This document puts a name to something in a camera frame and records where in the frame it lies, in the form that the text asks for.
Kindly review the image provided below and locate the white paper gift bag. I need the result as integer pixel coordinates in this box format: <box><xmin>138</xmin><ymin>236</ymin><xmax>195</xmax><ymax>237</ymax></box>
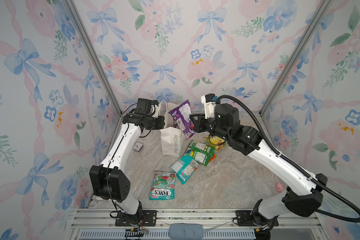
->
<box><xmin>159</xmin><ymin>100</ymin><xmax>185</xmax><ymax>157</ymax></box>

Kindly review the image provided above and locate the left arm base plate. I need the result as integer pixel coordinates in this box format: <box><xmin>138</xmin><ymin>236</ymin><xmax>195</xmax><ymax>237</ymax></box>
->
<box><xmin>115</xmin><ymin>210</ymin><xmax>158</xmax><ymax>227</ymax></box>

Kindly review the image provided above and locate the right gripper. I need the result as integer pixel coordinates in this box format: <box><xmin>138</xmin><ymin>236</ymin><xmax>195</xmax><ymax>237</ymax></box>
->
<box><xmin>189</xmin><ymin>114</ymin><xmax>232</xmax><ymax>146</ymax></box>

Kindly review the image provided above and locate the orange green snack bag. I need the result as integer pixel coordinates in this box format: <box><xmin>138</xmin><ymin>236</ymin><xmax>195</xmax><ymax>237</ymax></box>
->
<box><xmin>209</xmin><ymin>153</ymin><xmax>216</xmax><ymax>163</ymax></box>

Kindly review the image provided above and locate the black corrugated cable conduit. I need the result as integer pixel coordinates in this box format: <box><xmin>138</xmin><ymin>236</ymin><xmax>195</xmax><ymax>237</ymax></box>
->
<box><xmin>215</xmin><ymin>95</ymin><xmax>360</xmax><ymax>223</ymax></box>

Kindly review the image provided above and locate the green red Fox's bag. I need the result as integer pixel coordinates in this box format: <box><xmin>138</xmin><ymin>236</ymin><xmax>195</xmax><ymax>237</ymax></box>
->
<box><xmin>149</xmin><ymin>171</ymin><xmax>177</xmax><ymax>201</ymax></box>

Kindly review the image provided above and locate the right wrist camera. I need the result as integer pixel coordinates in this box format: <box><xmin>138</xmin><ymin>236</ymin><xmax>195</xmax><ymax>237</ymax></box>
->
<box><xmin>201</xmin><ymin>94</ymin><xmax>217</xmax><ymax>119</ymax></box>

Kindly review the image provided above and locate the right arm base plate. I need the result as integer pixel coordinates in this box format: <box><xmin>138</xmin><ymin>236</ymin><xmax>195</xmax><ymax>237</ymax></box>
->
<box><xmin>234</xmin><ymin>210</ymin><xmax>279</xmax><ymax>227</ymax></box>

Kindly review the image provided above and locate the green Fox's candy bag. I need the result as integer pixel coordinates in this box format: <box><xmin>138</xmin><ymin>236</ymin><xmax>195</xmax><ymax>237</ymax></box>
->
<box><xmin>184</xmin><ymin>140</ymin><xmax>215</xmax><ymax>166</ymax></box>

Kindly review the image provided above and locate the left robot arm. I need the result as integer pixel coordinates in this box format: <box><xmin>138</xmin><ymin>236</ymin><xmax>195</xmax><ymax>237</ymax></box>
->
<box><xmin>90</xmin><ymin>98</ymin><xmax>165</xmax><ymax>224</ymax></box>

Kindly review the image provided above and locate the blue grey cloth pad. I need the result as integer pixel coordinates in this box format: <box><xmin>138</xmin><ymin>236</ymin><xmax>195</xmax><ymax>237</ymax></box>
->
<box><xmin>169</xmin><ymin>223</ymin><xmax>204</xmax><ymax>240</ymax></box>

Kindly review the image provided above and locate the purple candy bag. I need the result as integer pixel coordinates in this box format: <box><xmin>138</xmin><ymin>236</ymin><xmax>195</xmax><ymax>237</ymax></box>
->
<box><xmin>169</xmin><ymin>100</ymin><xmax>196</xmax><ymax>140</ymax></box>

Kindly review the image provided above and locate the teal candy bag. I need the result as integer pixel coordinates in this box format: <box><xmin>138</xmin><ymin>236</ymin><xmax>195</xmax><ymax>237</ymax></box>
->
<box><xmin>170</xmin><ymin>155</ymin><xmax>200</xmax><ymax>185</ymax></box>

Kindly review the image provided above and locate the small white alarm clock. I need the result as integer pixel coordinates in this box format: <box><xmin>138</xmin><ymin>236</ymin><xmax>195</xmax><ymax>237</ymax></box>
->
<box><xmin>133</xmin><ymin>142</ymin><xmax>144</xmax><ymax>152</ymax></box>

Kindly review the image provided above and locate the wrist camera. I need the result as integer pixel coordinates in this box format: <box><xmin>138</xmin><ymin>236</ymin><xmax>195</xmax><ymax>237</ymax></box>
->
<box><xmin>135</xmin><ymin>98</ymin><xmax>160</xmax><ymax>118</ymax></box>
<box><xmin>201</xmin><ymin>94</ymin><xmax>217</xmax><ymax>119</ymax></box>

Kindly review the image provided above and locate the small pink toy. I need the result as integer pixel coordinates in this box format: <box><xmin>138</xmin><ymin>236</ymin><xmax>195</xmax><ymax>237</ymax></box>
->
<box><xmin>276</xmin><ymin>183</ymin><xmax>285</xmax><ymax>193</ymax></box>

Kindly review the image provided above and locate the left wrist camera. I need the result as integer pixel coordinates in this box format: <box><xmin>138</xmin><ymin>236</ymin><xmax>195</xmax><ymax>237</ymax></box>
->
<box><xmin>135</xmin><ymin>98</ymin><xmax>160</xmax><ymax>118</ymax></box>

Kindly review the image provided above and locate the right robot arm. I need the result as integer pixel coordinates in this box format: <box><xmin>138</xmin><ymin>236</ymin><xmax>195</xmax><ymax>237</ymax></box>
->
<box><xmin>190</xmin><ymin>104</ymin><xmax>327</xmax><ymax>226</ymax></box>

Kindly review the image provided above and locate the yellow corn chips bag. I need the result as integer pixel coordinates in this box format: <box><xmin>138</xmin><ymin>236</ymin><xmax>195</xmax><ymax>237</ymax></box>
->
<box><xmin>205</xmin><ymin>135</ymin><xmax>227</xmax><ymax>151</ymax></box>

